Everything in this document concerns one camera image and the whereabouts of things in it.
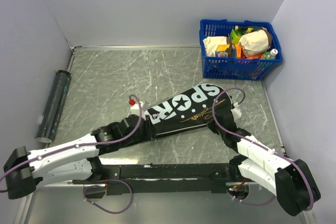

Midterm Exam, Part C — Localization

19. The black racket bag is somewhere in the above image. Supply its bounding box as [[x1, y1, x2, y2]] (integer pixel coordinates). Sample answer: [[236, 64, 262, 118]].
[[145, 83, 224, 137]]

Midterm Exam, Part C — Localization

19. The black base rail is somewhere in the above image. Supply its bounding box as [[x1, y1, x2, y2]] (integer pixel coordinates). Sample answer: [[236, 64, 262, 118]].
[[72, 163, 244, 194]]

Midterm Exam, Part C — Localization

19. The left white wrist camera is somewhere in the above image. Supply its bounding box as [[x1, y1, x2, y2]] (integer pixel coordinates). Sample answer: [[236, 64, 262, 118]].
[[129, 99, 149, 115]]

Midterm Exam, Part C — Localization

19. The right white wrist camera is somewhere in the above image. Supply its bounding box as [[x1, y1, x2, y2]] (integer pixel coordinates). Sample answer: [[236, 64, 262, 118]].
[[230, 102, 242, 121]]

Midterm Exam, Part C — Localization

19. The yellow blue snack box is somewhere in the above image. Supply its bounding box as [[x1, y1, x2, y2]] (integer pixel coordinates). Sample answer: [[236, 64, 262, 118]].
[[215, 44, 232, 58]]

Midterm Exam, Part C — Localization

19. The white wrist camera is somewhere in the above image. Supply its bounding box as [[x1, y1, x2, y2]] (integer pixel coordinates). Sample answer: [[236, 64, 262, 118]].
[[129, 99, 149, 115], [230, 102, 242, 121]]

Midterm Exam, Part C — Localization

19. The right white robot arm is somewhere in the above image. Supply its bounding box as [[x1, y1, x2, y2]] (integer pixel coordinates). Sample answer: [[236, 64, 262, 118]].
[[207, 114, 321, 216]]

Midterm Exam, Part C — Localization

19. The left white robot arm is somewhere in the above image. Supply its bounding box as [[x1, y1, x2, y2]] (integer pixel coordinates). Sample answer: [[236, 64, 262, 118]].
[[1, 114, 157, 199]]

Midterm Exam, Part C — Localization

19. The dark green bottle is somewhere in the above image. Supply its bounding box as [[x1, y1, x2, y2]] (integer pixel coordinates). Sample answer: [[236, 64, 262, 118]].
[[234, 26, 267, 35]]

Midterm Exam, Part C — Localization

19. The green snack box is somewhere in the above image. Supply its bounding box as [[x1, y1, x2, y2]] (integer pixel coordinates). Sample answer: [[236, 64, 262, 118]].
[[229, 29, 242, 44]]

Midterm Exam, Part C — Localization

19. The black shuttlecock tube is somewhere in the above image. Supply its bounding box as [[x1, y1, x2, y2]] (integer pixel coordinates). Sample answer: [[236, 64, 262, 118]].
[[36, 70, 71, 144]]

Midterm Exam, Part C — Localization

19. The orange snack box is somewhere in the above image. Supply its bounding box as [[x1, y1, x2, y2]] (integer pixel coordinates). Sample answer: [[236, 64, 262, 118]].
[[235, 44, 263, 59]]

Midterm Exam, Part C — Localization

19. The green plastic bottle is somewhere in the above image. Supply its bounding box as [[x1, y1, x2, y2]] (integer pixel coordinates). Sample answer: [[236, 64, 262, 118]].
[[261, 49, 278, 60]]

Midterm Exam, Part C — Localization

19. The beige paper bag roll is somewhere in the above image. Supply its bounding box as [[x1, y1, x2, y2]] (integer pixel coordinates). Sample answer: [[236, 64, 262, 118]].
[[238, 30, 272, 57]]

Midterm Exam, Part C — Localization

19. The purple cable under rail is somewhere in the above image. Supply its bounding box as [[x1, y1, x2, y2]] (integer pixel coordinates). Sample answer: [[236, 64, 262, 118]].
[[82, 177, 135, 213]]

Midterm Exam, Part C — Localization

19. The blue plastic basket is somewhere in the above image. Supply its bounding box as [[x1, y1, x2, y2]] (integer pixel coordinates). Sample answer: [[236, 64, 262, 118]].
[[199, 19, 283, 81]]

